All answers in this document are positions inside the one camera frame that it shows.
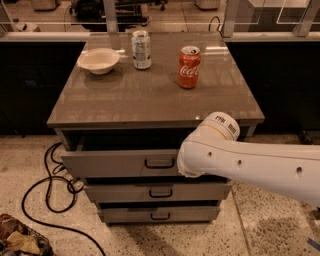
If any grey middle drawer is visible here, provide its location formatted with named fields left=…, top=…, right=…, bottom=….
left=85, top=182, right=231, bottom=203

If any red coca-cola can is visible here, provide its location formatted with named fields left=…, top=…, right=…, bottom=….
left=178, top=46, right=201, bottom=89

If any grey drawer cabinet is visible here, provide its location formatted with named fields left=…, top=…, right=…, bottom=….
left=48, top=32, right=264, bottom=211

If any grey drawer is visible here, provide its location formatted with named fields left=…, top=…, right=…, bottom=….
left=97, top=206, right=220, bottom=224
left=62, top=149, right=178, bottom=178
left=85, top=182, right=231, bottom=203

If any white bowl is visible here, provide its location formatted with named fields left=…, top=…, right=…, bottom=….
left=77, top=48, right=120, bottom=75

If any grey top drawer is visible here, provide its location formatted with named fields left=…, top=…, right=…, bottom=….
left=62, top=149, right=178, bottom=178

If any silver soda can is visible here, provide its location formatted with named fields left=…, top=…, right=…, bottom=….
left=131, top=30, right=152, bottom=70

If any metal window frame post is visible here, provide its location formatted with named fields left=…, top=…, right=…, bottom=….
left=103, top=0, right=118, bottom=33

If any black floor cable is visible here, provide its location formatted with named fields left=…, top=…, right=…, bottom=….
left=21, top=142, right=108, bottom=256

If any grey bottom drawer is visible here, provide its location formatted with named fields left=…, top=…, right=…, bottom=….
left=97, top=206, right=220, bottom=224

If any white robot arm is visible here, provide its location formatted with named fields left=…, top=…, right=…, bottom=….
left=177, top=112, right=320, bottom=207

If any basket with cloths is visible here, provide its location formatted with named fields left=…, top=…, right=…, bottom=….
left=0, top=214, right=54, bottom=256

